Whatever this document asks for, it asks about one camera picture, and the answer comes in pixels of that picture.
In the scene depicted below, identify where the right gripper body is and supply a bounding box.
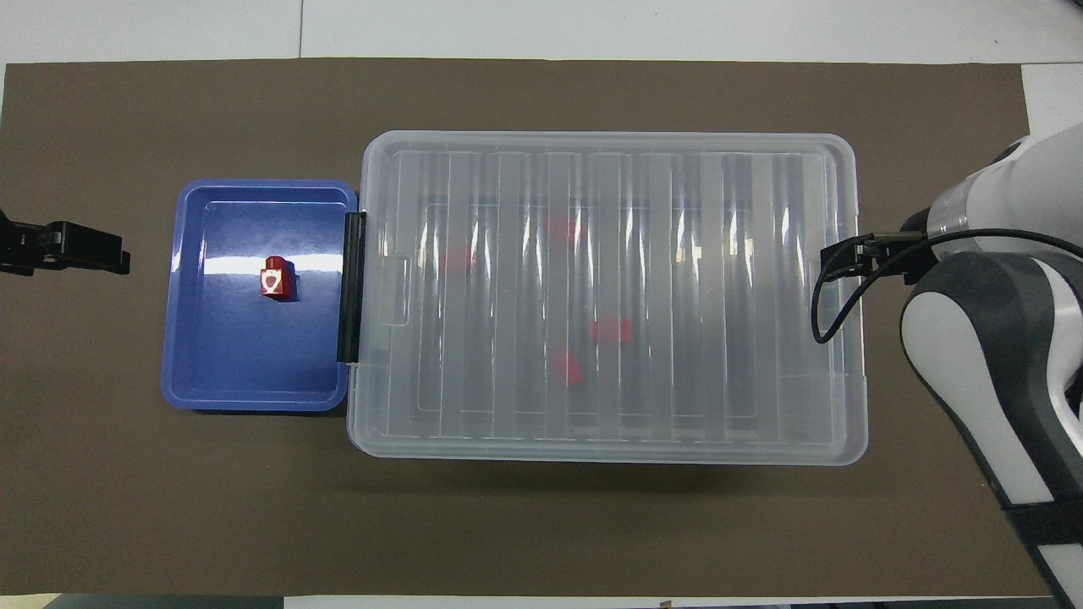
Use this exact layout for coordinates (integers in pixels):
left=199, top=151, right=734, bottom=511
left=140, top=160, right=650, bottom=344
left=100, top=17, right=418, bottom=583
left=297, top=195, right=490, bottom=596
left=880, top=207, right=942, bottom=287

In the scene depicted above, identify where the clear plastic storage box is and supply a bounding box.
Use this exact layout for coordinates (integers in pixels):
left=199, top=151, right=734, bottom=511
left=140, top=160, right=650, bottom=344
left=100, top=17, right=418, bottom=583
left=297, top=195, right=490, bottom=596
left=364, top=148, right=847, bottom=445
left=346, top=129, right=871, bottom=466

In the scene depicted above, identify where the red block with white mark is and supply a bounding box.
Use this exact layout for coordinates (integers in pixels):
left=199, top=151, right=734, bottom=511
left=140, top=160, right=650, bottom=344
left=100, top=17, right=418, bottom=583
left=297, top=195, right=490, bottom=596
left=259, top=255, right=300, bottom=302

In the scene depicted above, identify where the blue plastic tray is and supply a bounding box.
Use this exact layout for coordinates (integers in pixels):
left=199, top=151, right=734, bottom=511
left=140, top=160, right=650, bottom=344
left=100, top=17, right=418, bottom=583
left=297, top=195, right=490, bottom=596
left=160, top=178, right=359, bottom=413

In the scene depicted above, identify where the black cable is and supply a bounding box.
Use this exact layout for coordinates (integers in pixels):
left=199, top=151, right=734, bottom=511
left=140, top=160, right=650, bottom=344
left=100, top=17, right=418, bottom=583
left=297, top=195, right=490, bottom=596
left=811, top=227, right=1083, bottom=345

